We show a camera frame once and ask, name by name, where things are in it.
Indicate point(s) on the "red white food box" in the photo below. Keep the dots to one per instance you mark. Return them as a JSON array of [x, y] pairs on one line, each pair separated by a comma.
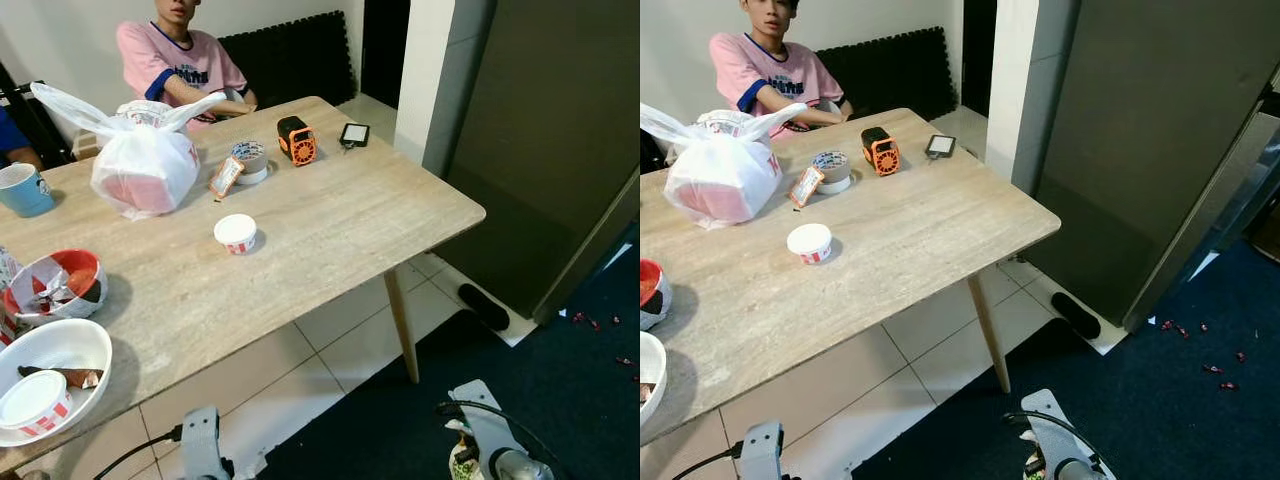
[[8, 300]]

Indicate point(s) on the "large white bowl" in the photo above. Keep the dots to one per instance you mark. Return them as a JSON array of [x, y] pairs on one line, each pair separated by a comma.
[[652, 380], [60, 350]]

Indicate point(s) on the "small black phone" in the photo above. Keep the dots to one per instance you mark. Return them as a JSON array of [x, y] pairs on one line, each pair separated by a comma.
[[354, 135], [940, 147]]

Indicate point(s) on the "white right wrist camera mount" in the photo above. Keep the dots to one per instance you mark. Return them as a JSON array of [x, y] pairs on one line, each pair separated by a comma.
[[1055, 430], [485, 420]]

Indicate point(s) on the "grey fridge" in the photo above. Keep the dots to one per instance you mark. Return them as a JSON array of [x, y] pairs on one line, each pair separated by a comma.
[[1130, 150], [540, 150]]

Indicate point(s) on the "person in pink shirt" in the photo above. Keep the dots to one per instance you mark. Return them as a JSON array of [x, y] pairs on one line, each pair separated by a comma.
[[175, 65], [770, 75]]

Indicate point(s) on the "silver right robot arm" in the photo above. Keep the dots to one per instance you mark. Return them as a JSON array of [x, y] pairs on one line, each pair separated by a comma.
[[515, 468], [1078, 472]]

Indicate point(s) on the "red white lidded tub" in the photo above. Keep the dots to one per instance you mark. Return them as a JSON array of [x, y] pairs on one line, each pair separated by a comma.
[[32, 403]]

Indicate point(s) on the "black slipper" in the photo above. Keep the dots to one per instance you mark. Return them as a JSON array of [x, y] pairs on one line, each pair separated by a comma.
[[1076, 316], [484, 307]]

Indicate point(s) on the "person in blue shirt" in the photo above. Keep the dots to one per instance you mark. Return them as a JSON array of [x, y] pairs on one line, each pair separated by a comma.
[[15, 140]]

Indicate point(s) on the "orange edged card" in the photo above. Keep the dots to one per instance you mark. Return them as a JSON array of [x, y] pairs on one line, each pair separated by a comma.
[[806, 187], [226, 178]]

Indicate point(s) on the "black foam wall panel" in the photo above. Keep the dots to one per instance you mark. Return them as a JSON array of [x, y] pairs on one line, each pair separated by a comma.
[[890, 75], [290, 60]]

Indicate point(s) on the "blue mug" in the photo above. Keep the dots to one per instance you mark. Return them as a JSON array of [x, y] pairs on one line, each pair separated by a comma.
[[25, 192]]

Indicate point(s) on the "red white paper bowl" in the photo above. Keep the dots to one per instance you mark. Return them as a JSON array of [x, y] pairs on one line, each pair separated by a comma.
[[60, 285], [653, 295]]

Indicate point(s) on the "printed tape roll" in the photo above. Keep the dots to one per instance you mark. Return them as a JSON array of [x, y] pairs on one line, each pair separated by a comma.
[[832, 172], [250, 162]]

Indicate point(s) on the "tied white plastic bag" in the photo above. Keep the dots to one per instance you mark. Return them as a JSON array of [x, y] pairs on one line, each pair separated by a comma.
[[720, 180], [145, 170]]

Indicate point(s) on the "small red white cup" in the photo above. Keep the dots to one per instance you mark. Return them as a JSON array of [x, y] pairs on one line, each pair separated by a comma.
[[235, 233], [809, 243]]

